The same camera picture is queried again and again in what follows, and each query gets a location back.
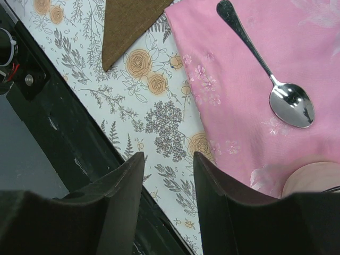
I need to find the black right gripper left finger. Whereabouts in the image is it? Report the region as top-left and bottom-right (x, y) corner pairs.
(1, 152), (145, 254)

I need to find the brown cloth napkin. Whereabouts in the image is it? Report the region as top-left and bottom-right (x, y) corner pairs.
(101, 0), (172, 72)

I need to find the cream mug dark rim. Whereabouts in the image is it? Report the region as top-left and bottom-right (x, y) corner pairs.
(282, 155), (339, 197)

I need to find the silver spoon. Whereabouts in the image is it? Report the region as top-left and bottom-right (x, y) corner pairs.
(216, 0), (316, 129)

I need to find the pink floral placemat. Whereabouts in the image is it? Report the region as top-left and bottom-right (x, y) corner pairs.
(165, 1), (339, 198)

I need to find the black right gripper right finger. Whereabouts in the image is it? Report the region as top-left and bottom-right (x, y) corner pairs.
(194, 152), (339, 254)

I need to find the floral tablecloth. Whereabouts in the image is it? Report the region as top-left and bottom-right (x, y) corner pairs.
(9, 1), (210, 254)

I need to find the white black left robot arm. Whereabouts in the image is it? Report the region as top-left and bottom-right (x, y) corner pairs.
(1, 28), (20, 95)

